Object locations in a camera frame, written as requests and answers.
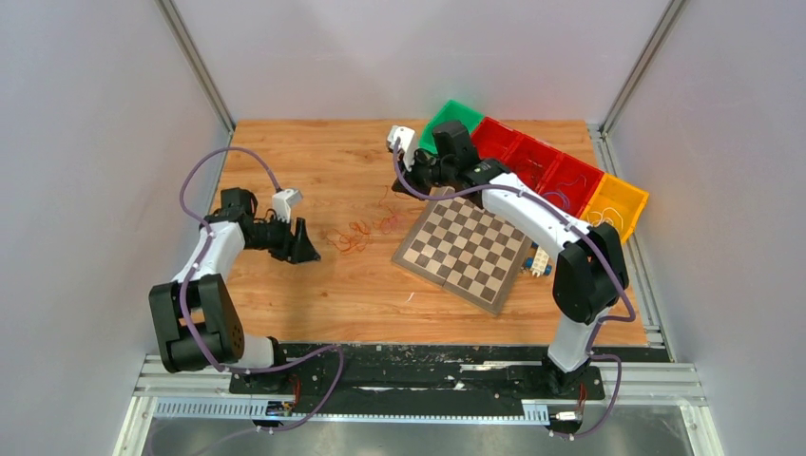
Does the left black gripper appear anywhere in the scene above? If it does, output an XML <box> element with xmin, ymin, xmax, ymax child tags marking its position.
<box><xmin>246</xmin><ymin>212</ymin><xmax>322</xmax><ymax>265</ymax></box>

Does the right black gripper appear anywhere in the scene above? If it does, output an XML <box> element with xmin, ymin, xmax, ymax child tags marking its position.
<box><xmin>393</xmin><ymin>145</ymin><xmax>455</xmax><ymax>202</ymax></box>

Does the orange wire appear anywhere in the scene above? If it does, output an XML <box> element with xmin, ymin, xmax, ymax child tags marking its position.
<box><xmin>324</xmin><ymin>185</ymin><xmax>404</xmax><ymax>257</ymax></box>

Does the blue wire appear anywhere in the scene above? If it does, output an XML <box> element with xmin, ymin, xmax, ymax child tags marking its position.
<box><xmin>544</xmin><ymin>175</ymin><xmax>588</xmax><ymax>212</ymax></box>

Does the white wire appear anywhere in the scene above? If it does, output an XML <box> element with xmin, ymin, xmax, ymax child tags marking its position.
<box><xmin>588</xmin><ymin>206</ymin><xmax>627</xmax><ymax>229</ymax></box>

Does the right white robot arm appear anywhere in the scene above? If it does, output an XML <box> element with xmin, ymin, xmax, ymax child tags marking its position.
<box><xmin>386</xmin><ymin>121</ymin><xmax>629</xmax><ymax>397</ymax></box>

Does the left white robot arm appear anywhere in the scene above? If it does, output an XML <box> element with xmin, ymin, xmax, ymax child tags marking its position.
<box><xmin>148</xmin><ymin>187</ymin><xmax>320</xmax><ymax>393</ymax></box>

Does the wooden chessboard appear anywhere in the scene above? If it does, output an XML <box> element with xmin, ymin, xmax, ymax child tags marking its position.
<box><xmin>392</xmin><ymin>198</ymin><xmax>531</xmax><ymax>315</ymax></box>

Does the green plastic bin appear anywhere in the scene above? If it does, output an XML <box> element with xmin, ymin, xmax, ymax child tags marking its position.
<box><xmin>419</xmin><ymin>100</ymin><xmax>485</xmax><ymax>154</ymax></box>

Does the red bin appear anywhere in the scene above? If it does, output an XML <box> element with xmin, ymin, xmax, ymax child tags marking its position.
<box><xmin>504</xmin><ymin>135</ymin><xmax>561</xmax><ymax>191</ymax></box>
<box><xmin>538</xmin><ymin>154</ymin><xmax>604</xmax><ymax>217</ymax></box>
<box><xmin>471</xmin><ymin>117</ymin><xmax>522</xmax><ymax>162</ymax></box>

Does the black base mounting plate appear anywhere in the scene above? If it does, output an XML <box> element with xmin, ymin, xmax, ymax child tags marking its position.
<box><xmin>226</xmin><ymin>340</ymin><xmax>672</xmax><ymax>419</ymax></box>

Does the red bin middle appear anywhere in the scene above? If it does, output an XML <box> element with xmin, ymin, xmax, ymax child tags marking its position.
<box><xmin>504</xmin><ymin>135</ymin><xmax>561</xmax><ymax>191</ymax></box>

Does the white blue toy block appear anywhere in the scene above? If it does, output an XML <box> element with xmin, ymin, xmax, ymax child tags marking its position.
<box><xmin>523</xmin><ymin>243</ymin><xmax>553</xmax><ymax>277</ymax></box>

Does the yellow plastic bin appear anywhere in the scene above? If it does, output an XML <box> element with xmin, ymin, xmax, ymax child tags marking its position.
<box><xmin>580</xmin><ymin>174</ymin><xmax>649</xmax><ymax>244</ymax></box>

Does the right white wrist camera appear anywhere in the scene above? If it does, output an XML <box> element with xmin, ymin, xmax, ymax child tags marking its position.
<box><xmin>386</xmin><ymin>125</ymin><xmax>419</xmax><ymax>171</ymax></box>

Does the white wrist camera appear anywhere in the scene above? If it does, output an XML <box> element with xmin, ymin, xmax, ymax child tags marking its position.
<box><xmin>272</xmin><ymin>188</ymin><xmax>303</xmax><ymax>223</ymax></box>
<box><xmin>386</xmin><ymin>125</ymin><xmax>419</xmax><ymax>171</ymax></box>

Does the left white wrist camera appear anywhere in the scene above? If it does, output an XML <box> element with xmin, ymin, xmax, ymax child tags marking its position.
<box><xmin>272</xmin><ymin>188</ymin><xmax>303</xmax><ymax>223</ymax></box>

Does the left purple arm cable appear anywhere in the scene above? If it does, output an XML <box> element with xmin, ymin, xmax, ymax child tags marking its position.
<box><xmin>179</xmin><ymin>146</ymin><xmax>346</xmax><ymax>435</ymax></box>

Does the aluminium frame rail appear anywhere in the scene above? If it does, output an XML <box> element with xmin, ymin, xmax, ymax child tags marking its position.
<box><xmin>113</xmin><ymin>355</ymin><xmax>722</xmax><ymax>455</ymax></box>

